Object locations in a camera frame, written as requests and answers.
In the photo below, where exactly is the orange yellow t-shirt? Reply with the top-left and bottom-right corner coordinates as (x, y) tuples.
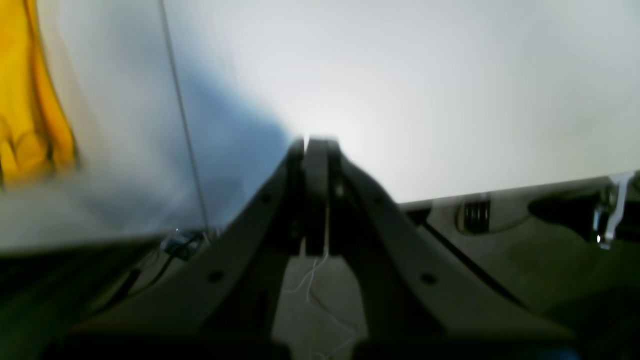
(0, 0), (79, 191)

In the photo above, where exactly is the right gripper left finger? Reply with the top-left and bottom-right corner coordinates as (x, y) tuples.
(45, 138), (329, 360)

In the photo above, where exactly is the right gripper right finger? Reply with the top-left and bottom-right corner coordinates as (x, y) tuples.
(327, 140), (581, 360)

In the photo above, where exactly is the white cable on floor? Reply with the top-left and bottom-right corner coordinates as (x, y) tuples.
(282, 250), (358, 360)

